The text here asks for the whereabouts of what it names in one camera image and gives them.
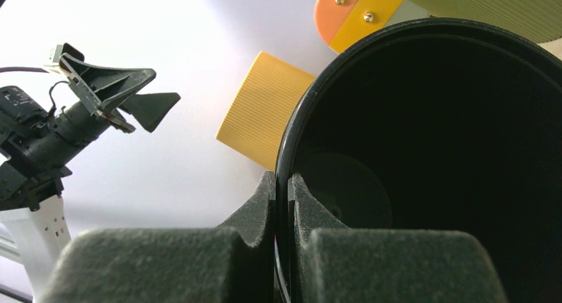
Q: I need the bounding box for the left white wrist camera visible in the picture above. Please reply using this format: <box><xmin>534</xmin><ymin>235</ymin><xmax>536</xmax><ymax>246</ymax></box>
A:
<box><xmin>43</xmin><ymin>44</ymin><xmax>64</xmax><ymax>72</ymax></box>

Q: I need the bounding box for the yellow ribbed waste bin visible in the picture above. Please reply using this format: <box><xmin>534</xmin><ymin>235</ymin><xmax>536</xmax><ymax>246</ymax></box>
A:
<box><xmin>216</xmin><ymin>51</ymin><xmax>315</xmax><ymax>170</ymax></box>

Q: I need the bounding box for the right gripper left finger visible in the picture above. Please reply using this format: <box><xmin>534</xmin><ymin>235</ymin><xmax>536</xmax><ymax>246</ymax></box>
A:
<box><xmin>40</xmin><ymin>172</ymin><xmax>275</xmax><ymax>302</ymax></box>

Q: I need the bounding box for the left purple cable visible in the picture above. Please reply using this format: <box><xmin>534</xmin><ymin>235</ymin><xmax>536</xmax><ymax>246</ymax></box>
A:
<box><xmin>0</xmin><ymin>66</ymin><xmax>50</xmax><ymax>75</ymax></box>

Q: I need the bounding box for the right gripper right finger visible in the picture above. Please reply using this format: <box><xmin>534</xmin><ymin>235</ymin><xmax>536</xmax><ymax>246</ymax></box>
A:
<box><xmin>287</xmin><ymin>174</ymin><xmax>507</xmax><ymax>302</ymax></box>

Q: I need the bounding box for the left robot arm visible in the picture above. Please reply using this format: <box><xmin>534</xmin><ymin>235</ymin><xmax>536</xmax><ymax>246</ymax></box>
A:
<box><xmin>1</xmin><ymin>43</ymin><xmax>180</xmax><ymax>302</ymax></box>

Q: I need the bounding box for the multicolour round drawer cabinet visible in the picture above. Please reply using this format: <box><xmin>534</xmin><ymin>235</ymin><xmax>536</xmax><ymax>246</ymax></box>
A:
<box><xmin>313</xmin><ymin>0</ymin><xmax>431</xmax><ymax>53</ymax></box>

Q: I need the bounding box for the olive green waste bin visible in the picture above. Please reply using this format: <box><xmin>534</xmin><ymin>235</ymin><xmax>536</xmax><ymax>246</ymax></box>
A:
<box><xmin>408</xmin><ymin>0</ymin><xmax>561</xmax><ymax>44</ymax></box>

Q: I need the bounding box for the black round waste bin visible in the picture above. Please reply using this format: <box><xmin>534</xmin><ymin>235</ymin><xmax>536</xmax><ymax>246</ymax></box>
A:
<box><xmin>274</xmin><ymin>18</ymin><xmax>561</xmax><ymax>302</ymax></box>

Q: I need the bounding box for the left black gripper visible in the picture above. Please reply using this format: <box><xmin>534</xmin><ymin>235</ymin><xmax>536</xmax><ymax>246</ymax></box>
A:
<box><xmin>1</xmin><ymin>43</ymin><xmax>181</xmax><ymax>178</ymax></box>

